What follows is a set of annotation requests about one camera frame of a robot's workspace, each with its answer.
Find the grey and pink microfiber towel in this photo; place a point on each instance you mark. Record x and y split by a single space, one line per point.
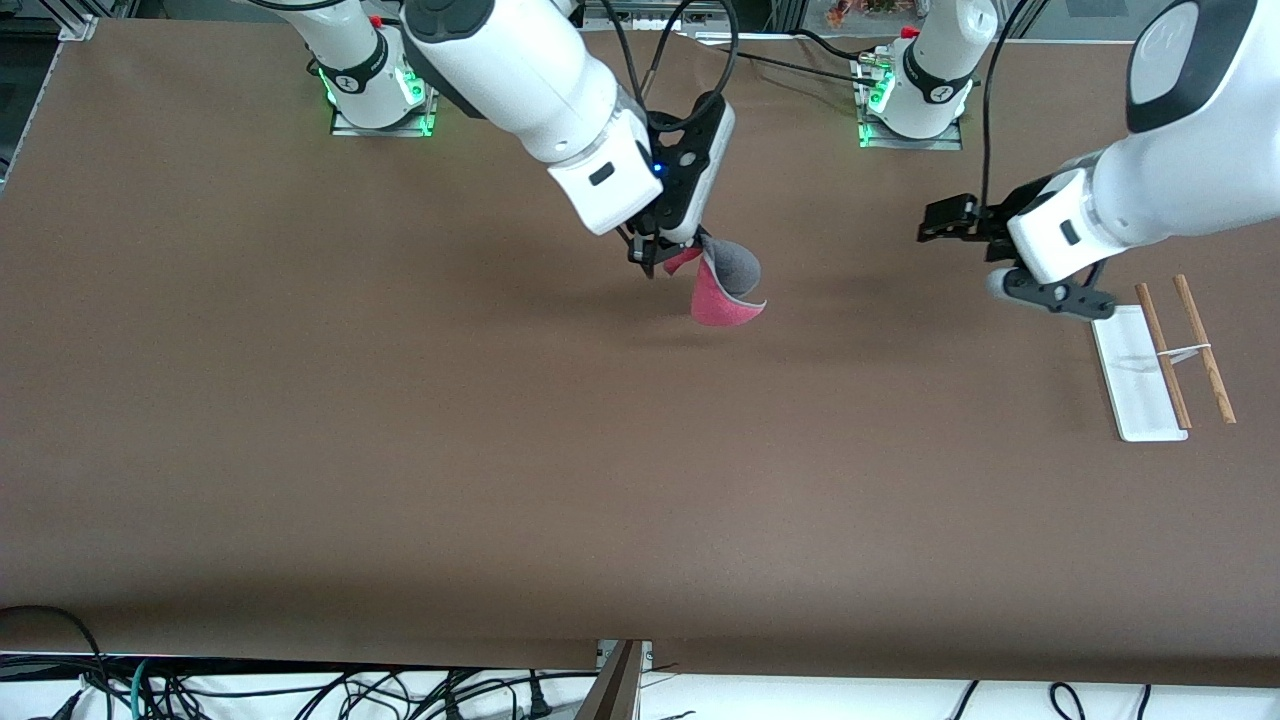
722 300

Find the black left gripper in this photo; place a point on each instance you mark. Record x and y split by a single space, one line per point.
990 221

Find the aluminium frame corner bracket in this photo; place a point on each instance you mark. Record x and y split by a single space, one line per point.
78 26

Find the brown table cover sheet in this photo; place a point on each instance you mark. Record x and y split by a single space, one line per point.
400 400

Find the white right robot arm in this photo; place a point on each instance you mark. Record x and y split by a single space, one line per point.
520 70

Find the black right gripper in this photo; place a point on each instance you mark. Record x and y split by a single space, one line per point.
645 249

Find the brown table frame beam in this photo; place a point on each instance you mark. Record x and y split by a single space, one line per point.
612 690

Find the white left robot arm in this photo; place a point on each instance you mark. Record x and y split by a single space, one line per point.
1180 170

